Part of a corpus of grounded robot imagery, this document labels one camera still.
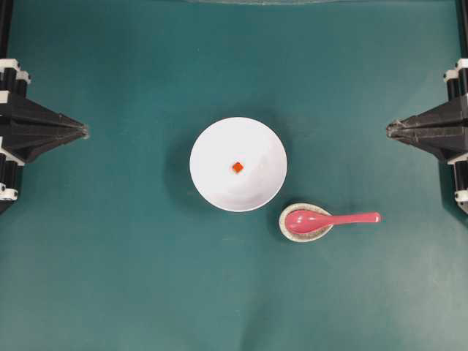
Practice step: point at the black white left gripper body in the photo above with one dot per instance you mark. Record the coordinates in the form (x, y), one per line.
(13, 80)

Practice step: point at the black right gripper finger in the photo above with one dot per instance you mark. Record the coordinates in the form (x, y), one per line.
(444, 144)
(448, 114)

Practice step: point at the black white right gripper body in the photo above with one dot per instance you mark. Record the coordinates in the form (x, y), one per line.
(456, 82)

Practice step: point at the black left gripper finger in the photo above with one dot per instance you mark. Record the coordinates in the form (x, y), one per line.
(27, 148)
(21, 109)

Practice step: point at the pink plastic spoon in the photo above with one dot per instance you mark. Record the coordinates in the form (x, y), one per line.
(306, 221)

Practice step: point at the small red block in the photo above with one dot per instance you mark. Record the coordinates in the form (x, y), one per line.
(237, 167)

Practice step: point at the small speckled spoon rest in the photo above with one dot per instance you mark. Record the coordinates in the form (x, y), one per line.
(302, 238)

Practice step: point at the white round bowl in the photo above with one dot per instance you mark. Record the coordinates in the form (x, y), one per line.
(248, 141)

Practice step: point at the black frame post right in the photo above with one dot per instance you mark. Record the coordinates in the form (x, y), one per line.
(461, 14)

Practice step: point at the black frame post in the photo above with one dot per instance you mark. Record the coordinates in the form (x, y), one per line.
(461, 14)
(6, 8)

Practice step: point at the black frame post left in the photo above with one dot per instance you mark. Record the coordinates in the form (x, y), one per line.
(6, 8)

